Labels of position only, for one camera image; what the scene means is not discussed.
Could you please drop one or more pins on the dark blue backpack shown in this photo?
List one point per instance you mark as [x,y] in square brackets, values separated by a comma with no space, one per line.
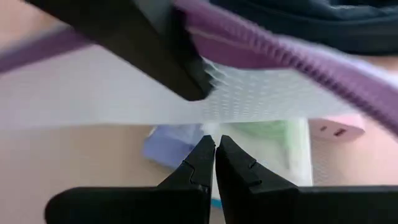
[311,18]

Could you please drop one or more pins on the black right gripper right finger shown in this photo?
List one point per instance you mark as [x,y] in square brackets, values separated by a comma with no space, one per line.
[280,205]

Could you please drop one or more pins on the pale pink bar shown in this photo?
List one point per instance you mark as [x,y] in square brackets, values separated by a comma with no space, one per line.
[348,130]

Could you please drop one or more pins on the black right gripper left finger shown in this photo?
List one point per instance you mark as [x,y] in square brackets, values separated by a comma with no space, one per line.
[140,205]

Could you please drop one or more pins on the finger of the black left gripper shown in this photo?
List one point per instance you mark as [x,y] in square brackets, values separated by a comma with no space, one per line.
[192,59]
[124,34]

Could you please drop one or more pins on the blue tissue packet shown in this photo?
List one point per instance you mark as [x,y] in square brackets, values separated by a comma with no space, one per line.
[174,143]

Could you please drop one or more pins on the white mesh pouch purple trim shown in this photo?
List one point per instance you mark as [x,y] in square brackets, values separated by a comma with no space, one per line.
[93,93]

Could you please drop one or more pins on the clear packet green contents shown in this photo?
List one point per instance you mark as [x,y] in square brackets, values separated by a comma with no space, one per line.
[280,146]

